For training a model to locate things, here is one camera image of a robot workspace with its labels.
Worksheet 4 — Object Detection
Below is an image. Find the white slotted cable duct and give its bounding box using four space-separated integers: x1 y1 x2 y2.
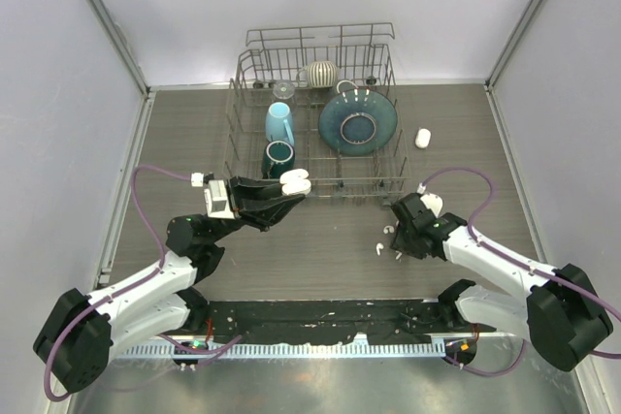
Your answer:
119 335 445 361

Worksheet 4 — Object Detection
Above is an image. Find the dark green mug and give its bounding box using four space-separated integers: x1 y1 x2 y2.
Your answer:
261 141 295 179

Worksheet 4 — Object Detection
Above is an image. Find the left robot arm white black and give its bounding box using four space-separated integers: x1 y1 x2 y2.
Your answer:
33 169 311 402

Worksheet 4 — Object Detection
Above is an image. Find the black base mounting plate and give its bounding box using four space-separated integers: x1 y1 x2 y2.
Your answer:
174 300 494 346

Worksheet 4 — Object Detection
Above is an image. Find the striped beige ceramic jar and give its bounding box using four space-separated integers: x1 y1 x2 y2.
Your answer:
296 60 339 89

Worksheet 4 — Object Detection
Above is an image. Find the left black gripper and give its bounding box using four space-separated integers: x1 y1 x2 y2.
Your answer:
208 175 304 245

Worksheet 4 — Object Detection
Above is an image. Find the light blue mug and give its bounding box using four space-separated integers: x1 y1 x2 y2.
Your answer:
265 102 295 146

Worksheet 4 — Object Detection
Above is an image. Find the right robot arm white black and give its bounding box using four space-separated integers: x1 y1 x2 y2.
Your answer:
391 193 613 371

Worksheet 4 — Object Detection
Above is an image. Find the white rimmed cup behind plate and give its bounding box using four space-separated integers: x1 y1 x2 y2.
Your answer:
335 80 358 94

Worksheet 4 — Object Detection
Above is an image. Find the grey wire dish rack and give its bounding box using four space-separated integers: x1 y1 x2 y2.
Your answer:
222 21 409 206

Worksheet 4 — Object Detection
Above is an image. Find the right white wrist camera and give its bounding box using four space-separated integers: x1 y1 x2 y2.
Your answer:
416 183 443 217

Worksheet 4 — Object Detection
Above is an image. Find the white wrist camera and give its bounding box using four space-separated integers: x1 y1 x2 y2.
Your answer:
416 183 443 217
190 172 235 220

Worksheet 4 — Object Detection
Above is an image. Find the white earbud charging case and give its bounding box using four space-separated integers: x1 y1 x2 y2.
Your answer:
279 169 311 196

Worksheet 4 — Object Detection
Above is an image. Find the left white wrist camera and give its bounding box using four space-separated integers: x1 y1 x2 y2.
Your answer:
190 172 235 220

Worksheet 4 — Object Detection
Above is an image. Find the small clear glass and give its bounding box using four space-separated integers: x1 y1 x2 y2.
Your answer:
272 80 296 102

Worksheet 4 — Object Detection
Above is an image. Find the large blue ceramic plate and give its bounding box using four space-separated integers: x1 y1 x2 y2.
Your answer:
318 88 399 157

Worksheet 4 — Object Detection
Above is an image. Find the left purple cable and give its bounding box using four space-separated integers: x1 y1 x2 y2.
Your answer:
43 165 244 401

